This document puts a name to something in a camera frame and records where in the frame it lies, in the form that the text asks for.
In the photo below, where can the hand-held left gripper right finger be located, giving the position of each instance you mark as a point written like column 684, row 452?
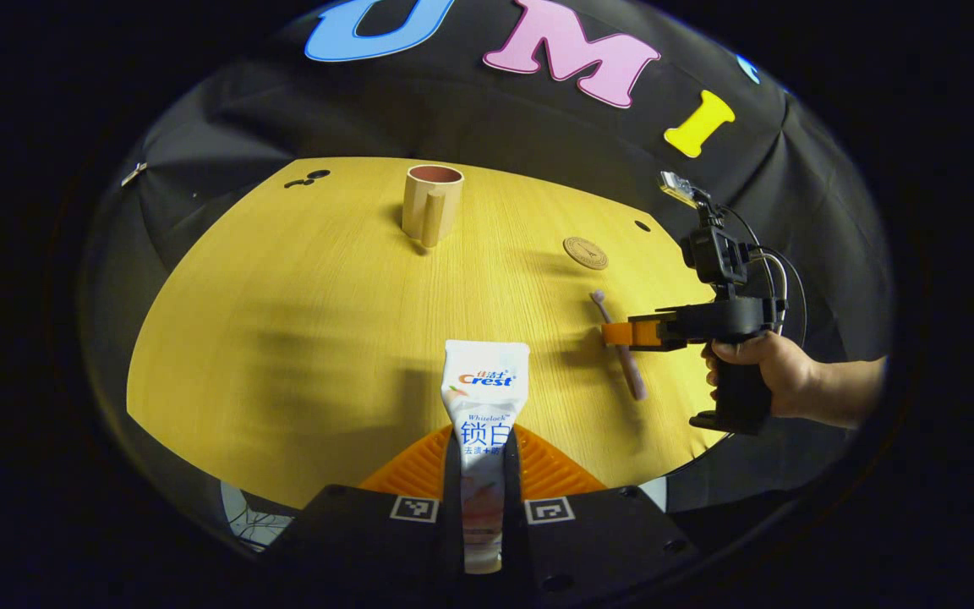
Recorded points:
column 614, row 537

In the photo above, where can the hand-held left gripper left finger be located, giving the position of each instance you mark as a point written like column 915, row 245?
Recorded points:
column 352, row 533

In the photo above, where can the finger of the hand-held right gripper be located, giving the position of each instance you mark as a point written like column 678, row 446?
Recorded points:
column 632, row 332

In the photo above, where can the pink toothbrush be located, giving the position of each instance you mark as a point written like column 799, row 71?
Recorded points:
column 632, row 376

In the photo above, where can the round wooden coaster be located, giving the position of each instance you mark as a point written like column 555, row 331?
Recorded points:
column 585, row 253

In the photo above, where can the white toothpaste tube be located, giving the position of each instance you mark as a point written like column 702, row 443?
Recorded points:
column 485, row 397

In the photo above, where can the beige cup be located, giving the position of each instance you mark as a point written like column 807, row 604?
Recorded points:
column 428, row 207

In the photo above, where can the wooden desktop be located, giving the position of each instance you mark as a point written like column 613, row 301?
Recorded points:
column 284, row 338

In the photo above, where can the black backdrop cloth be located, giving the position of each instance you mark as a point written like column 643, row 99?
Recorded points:
column 538, row 152

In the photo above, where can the silver metal clip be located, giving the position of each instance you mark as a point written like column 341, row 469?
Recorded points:
column 134, row 173

